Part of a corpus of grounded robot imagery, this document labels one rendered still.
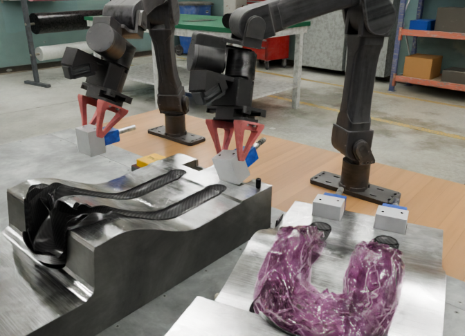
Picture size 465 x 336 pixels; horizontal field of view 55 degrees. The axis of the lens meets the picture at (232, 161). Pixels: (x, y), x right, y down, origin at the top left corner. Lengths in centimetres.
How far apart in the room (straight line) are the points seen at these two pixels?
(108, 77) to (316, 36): 598
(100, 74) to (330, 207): 52
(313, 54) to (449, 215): 596
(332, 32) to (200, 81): 592
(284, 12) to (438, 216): 52
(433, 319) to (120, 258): 39
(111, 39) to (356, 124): 52
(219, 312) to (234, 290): 9
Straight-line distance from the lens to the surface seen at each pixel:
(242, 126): 79
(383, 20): 93
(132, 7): 98
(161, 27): 125
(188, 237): 70
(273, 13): 84
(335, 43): 663
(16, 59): 761
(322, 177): 109
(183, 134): 138
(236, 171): 82
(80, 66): 92
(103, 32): 90
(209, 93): 77
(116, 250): 62
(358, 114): 97
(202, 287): 72
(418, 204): 104
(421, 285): 61
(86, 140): 96
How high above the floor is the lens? 124
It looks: 22 degrees down
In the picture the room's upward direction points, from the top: straight up
